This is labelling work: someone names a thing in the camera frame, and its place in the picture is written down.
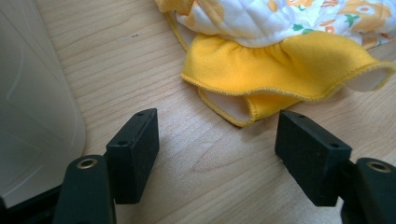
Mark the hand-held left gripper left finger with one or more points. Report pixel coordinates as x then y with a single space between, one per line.
134 155

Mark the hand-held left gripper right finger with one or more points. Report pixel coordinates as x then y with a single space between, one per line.
311 158

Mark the yellow floral ruffled garment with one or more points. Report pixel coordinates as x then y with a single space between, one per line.
267 59

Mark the white plastic container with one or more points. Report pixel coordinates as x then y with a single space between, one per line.
34 105

